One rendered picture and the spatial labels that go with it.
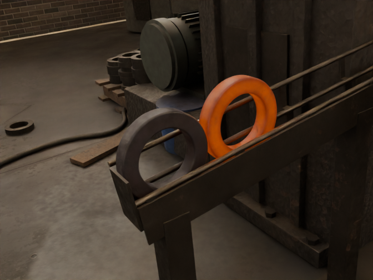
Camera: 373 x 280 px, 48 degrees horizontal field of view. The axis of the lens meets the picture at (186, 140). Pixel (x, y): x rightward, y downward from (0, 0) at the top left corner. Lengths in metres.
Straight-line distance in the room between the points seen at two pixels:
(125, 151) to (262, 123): 0.32
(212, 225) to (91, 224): 0.50
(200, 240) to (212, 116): 0.87
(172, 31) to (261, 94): 1.30
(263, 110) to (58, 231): 1.15
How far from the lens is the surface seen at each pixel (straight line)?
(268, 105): 0.89
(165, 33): 2.12
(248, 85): 0.84
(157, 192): 0.76
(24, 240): 1.81
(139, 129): 0.72
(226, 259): 1.51
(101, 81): 3.22
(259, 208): 1.63
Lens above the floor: 0.98
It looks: 24 degrees down
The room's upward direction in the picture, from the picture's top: 6 degrees counter-clockwise
